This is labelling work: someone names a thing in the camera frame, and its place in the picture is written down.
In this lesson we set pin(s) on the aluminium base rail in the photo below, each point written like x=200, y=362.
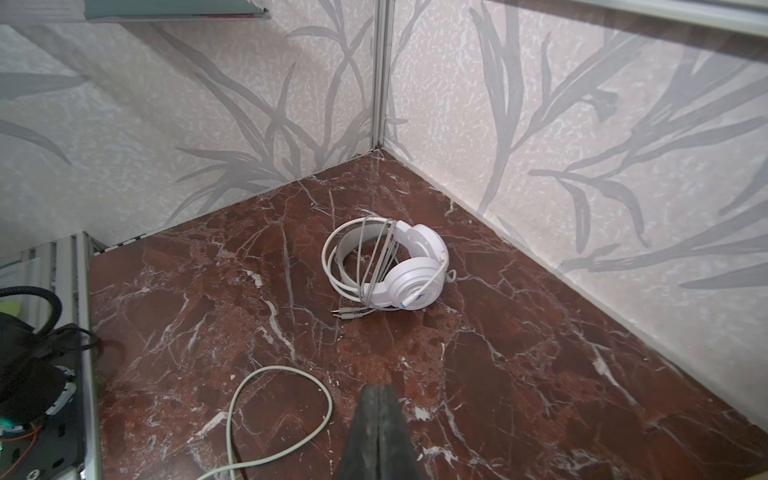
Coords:
x=62, y=266

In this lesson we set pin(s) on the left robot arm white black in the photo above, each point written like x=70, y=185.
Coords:
x=43, y=426

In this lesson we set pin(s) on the clear plastic wall shelf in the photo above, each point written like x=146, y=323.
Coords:
x=26, y=12

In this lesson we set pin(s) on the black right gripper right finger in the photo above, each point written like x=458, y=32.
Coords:
x=396, y=458

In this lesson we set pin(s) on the white over-ear headphones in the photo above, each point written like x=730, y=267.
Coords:
x=383, y=264

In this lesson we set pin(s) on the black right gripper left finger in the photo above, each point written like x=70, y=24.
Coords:
x=359, y=459

